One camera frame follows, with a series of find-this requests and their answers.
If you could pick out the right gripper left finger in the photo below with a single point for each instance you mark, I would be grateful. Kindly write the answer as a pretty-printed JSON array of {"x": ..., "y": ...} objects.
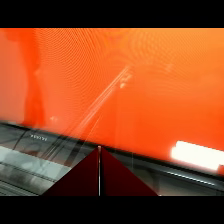
[{"x": 81, "y": 180}]

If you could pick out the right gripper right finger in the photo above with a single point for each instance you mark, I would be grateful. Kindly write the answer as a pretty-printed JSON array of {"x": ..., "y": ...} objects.
[{"x": 121, "y": 180}]

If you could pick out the silver frame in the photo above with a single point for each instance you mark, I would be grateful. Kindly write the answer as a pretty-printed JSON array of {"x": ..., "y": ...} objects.
[{"x": 23, "y": 170}]

